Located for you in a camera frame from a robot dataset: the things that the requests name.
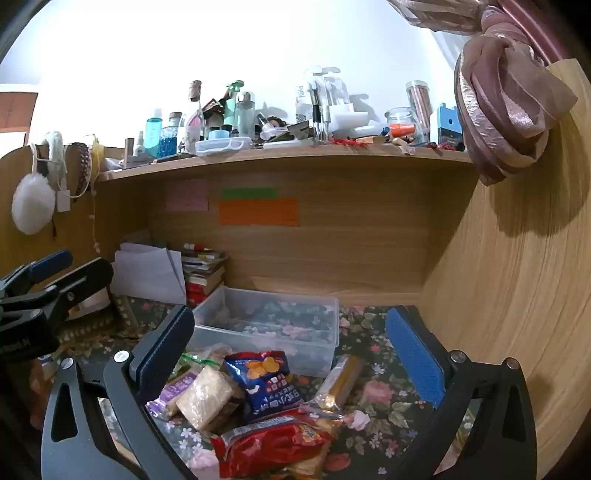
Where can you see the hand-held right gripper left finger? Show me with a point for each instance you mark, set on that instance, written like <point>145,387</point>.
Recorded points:
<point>161,344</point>

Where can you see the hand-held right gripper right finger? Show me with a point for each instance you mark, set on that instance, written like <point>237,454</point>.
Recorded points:
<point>415,355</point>

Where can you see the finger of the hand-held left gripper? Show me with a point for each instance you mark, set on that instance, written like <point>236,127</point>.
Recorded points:
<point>85,281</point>
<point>48,265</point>

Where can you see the green pea packet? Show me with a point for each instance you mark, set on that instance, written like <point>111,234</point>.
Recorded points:
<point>191,359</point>

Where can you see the purple wafer packet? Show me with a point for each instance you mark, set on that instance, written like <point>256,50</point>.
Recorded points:
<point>171,393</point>

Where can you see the beige cracker packet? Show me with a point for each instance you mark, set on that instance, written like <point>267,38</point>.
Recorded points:
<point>203,398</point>

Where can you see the gold bar packet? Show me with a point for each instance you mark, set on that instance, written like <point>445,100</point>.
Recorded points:
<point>339,383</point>

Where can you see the blue chip bag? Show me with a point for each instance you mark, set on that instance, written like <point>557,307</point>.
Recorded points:
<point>268,383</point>

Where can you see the clear plastic container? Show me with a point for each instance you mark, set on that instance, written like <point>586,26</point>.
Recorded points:
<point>300,346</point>

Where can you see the red snack bag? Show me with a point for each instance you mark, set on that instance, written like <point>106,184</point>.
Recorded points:
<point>268,443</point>

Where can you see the white folded papers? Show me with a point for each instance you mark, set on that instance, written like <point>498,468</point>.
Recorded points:
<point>143,277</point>

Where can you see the white fluffy pompom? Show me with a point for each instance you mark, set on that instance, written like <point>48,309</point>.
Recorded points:
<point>32,205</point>

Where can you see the dark floral tablecloth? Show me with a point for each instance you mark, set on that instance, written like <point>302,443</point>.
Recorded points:
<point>378,415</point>

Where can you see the stack of books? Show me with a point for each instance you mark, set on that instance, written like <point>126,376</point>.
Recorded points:
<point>203,277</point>

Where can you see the red and white tube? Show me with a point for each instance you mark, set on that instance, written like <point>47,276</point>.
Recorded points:
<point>196,247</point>

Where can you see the brown headband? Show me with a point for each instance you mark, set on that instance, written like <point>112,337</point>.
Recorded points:
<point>84,161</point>

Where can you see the white fluffy headband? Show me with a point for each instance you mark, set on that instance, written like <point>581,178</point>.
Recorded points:
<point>56,150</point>

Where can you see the wooden desk hutch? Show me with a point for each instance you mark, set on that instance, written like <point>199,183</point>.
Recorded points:
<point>360,249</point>

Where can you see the pink paper note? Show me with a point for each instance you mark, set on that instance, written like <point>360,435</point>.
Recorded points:
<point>187,196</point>

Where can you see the blue liquid bottle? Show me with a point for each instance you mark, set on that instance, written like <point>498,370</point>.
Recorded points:
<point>171,141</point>
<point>153,136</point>

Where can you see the orange paper note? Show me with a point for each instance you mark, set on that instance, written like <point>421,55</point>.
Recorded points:
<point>258,212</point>

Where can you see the green paper note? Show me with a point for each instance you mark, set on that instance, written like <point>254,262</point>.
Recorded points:
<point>249,194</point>

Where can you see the clear flat plastic box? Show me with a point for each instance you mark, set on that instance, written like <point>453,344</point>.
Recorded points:
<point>224,146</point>

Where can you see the teal round jar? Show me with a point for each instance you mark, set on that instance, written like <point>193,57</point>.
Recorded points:
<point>219,134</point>

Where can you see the pale green bottle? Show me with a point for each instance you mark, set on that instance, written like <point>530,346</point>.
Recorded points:
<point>244,115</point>

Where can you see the blue box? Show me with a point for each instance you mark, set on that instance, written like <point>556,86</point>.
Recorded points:
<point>447,124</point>

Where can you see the short glass jar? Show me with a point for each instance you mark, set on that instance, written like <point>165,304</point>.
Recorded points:
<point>400,117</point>

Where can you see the tall clear jar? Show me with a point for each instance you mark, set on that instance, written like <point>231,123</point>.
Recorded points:
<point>418,106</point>

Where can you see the pink scarf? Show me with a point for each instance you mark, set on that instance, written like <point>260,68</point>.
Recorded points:
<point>498,115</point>

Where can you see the white pump bottle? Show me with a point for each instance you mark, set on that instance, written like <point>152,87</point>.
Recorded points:
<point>304,99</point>

